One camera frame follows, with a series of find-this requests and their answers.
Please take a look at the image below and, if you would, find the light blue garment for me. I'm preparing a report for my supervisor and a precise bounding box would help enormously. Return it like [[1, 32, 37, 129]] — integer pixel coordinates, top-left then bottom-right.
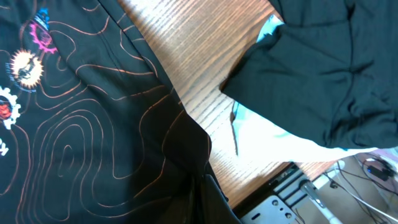
[[229, 14, 379, 163]]

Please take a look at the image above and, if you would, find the metal mounting bracket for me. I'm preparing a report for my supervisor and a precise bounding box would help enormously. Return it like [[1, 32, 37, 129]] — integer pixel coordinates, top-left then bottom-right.
[[240, 195, 297, 224]]

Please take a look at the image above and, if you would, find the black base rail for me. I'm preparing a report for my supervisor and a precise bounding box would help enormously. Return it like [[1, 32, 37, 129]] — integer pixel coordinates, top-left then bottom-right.
[[233, 162, 308, 218]]

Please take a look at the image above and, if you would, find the black printed cycling jersey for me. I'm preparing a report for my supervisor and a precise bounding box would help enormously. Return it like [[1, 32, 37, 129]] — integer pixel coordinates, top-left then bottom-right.
[[1, 0, 238, 223]]

